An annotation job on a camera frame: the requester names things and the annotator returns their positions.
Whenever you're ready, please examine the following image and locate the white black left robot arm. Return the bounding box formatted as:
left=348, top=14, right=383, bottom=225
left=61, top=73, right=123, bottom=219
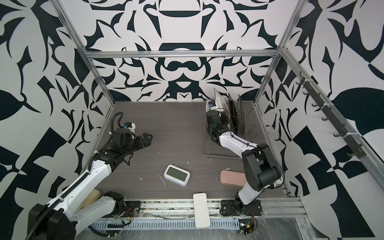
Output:
left=26, top=112, right=153, bottom=240

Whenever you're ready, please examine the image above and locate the white rectangular box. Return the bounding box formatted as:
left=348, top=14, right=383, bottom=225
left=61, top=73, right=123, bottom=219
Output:
left=193, top=193, right=211, bottom=229

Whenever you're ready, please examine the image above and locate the chrome wire dish rack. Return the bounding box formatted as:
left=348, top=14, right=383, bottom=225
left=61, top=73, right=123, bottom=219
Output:
left=203, top=111, right=272, bottom=160

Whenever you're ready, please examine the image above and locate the black square plate gold rim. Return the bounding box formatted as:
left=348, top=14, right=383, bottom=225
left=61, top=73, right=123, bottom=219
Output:
left=238, top=95, right=246, bottom=135

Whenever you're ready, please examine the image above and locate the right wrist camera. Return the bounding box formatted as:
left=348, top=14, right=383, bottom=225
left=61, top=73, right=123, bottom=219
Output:
left=209, top=101, right=217, bottom=108

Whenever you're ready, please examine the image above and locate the white square plate black rim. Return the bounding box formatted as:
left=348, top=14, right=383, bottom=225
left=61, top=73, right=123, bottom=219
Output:
left=211, top=89, right=231, bottom=119

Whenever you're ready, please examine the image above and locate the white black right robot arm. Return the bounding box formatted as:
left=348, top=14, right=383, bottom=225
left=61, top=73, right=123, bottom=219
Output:
left=206, top=110, right=285, bottom=216

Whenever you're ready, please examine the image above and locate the aluminium cage frame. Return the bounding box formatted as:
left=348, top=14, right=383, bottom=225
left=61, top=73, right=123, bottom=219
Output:
left=52, top=1, right=384, bottom=188

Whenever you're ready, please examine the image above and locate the white digital clock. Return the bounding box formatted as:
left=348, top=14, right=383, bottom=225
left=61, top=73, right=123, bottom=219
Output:
left=164, top=165, right=191, bottom=187

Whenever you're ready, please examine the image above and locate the small circuit board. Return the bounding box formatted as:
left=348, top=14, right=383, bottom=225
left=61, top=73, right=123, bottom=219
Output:
left=239, top=218, right=258, bottom=236

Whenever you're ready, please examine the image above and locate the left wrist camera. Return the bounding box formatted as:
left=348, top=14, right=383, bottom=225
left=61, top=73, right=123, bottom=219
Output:
left=123, top=122, right=136, bottom=133

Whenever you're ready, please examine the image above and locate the small white round plate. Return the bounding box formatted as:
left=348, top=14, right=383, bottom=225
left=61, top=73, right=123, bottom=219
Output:
left=206, top=100, right=215, bottom=112

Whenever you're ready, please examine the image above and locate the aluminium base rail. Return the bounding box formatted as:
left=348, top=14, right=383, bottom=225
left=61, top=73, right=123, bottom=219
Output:
left=92, top=198, right=308, bottom=232

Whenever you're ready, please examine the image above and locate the pink flat case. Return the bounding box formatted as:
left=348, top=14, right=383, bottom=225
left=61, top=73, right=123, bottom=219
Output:
left=220, top=170, right=247, bottom=187

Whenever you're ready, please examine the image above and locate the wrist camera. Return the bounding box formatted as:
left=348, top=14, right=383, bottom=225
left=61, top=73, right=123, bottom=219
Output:
left=123, top=122, right=136, bottom=133
left=209, top=101, right=217, bottom=108

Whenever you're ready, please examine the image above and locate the beige foam roll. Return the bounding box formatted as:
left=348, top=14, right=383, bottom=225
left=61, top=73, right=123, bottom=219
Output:
left=76, top=189, right=101, bottom=212

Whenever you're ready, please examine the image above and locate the black wall hook rail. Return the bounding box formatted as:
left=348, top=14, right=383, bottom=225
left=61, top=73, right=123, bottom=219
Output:
left=297, top=71, right=367, bottom=159

